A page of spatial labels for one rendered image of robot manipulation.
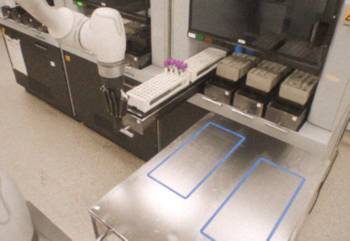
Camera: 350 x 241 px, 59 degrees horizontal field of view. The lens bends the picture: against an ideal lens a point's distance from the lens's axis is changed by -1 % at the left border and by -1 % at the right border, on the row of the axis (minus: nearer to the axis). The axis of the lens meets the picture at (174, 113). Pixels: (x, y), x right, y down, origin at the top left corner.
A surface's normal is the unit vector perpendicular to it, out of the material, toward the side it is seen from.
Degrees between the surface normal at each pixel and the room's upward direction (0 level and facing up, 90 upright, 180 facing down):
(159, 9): 90
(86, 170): 0
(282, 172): 0
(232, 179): 0
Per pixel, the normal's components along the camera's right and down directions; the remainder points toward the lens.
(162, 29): -0.62, 0.44
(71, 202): 0.02, -0.83
